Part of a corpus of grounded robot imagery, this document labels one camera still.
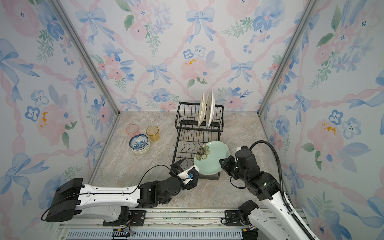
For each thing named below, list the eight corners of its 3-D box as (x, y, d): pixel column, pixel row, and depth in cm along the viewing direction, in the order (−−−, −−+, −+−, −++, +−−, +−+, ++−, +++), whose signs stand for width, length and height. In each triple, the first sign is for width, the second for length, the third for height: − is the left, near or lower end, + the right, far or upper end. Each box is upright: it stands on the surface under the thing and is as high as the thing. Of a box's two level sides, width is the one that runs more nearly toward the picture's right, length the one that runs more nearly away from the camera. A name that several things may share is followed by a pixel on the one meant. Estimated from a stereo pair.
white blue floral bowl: (134, 155, 98) (130, 147, 91) (132, 144, 103) (127, 136, 96) (151, 149, 101) (148, 141, 94) (148, 139, 106) (144, 131, 99)
